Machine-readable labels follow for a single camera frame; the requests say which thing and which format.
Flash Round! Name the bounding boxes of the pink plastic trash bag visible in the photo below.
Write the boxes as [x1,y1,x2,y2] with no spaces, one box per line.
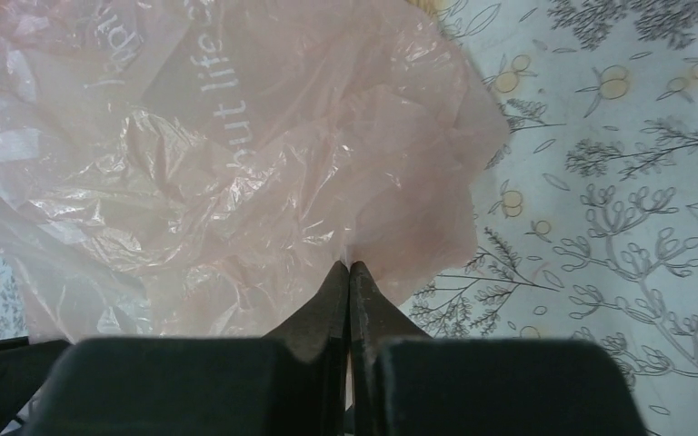
[0,1,508,341]

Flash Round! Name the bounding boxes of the floral patterned table mat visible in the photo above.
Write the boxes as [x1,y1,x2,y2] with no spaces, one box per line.
[0,1,698,435]

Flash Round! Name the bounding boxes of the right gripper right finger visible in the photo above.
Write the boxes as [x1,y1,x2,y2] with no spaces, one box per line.
[349,262,429,435]

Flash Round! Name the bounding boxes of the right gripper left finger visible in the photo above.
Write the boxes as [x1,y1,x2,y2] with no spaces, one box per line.
[265,261,349,435]

